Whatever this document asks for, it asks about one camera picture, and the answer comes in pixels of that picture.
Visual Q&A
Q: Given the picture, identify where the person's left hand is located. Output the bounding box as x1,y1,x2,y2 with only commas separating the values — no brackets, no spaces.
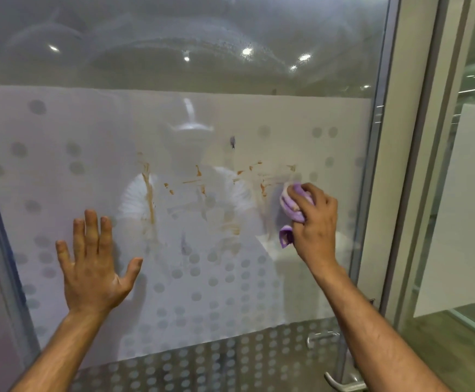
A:
55,209,143,317

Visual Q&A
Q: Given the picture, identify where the person's right hand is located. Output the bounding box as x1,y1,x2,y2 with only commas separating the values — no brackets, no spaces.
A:
286,183,339,271

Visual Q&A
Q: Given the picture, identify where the purple cleaning cloth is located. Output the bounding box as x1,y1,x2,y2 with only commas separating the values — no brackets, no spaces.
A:
278,181,316,249

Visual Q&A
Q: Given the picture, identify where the person's right forearm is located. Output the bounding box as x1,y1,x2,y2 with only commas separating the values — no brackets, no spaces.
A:
302,257,452,392

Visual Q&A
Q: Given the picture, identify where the person's left forearm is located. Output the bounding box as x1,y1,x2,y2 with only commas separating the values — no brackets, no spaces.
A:
11,309,112,392

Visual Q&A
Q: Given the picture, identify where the frosted dotted glass door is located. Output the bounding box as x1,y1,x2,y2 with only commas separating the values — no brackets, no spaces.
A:
0,0,402,392

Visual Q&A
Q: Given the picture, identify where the glass partition with frosted film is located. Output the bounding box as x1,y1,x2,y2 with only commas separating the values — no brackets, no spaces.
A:
399,0,475,356

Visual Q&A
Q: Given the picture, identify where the grey metal door frame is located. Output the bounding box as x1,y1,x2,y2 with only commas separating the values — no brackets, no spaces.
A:
378,0,475,335

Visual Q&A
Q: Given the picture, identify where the silver door handle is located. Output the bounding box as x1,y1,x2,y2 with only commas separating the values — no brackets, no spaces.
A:
323,370,369,392
306,331,341,350

